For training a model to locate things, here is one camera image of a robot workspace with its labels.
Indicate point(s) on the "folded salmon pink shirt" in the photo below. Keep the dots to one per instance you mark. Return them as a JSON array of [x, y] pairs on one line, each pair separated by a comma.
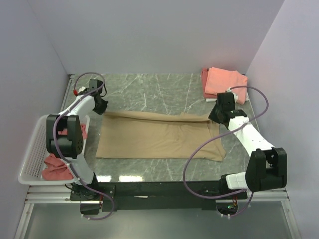
[[219, 83]]

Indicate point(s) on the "white plastic laundry basket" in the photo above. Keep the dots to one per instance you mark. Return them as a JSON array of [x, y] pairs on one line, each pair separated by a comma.
[[33, 163]]

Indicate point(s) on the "beige t shirt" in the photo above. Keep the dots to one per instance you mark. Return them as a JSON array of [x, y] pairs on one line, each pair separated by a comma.
[[142, 135]]

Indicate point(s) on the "aluminium front rail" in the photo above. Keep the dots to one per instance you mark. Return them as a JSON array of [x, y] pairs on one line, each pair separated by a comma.
[[61, 194]]

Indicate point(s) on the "aluminium rail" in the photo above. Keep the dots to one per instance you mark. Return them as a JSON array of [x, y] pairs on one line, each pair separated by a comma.
[[61, 194], [70, 80]]

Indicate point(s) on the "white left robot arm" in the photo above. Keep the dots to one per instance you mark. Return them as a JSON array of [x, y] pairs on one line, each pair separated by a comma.
[[64, 138]]

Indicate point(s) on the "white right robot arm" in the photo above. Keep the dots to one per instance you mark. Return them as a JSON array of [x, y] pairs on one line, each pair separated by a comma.
[[267, 167]]

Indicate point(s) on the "red shirt in basket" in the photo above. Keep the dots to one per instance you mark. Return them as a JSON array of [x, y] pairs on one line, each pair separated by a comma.
[[55, 169]]

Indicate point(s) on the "aluminium left side rail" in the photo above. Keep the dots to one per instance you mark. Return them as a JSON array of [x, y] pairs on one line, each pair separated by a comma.
[[70, 80]]

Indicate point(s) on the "black base beam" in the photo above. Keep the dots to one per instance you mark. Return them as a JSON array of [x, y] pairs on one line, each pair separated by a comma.
[[211, 190]]

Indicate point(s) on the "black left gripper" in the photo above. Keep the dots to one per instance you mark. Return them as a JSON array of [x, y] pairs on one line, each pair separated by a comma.
[[103, 106]]

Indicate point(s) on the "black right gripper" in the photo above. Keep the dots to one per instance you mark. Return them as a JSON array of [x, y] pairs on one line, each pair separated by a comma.
[[212, 115]]

